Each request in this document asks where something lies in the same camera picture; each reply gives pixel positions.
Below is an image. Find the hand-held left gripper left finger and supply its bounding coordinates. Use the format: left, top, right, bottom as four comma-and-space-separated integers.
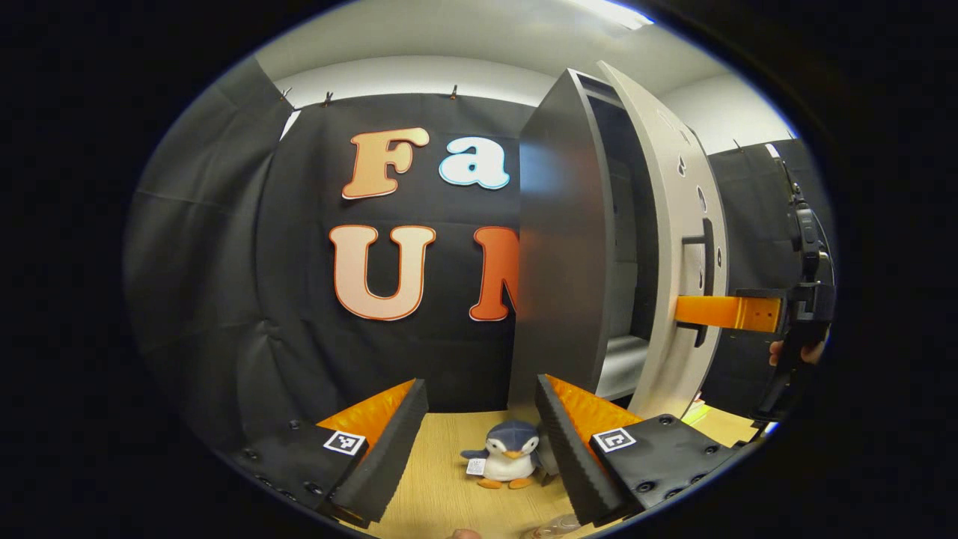
228, 378, 430, 529

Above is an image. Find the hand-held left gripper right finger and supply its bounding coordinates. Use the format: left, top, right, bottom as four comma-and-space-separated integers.
535, 373, 742, 529

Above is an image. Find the black door handle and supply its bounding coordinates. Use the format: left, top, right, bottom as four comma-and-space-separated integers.
681, 217, 717, 350

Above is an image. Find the clear plastic bottle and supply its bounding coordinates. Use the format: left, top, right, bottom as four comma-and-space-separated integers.
522, 512, 583, 539

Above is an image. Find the grey cabinet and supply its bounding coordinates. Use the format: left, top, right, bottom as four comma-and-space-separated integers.
507, 67, 663, 415

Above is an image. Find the penguin plush toy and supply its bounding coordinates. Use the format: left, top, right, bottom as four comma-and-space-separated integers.
460, 419, 561, 491

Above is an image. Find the black backdrop cloth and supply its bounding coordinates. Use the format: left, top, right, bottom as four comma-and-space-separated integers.
123, 56, 835, 450

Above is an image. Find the ceiling light panel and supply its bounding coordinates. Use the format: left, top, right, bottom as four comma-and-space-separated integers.
573, 0, 656, 31

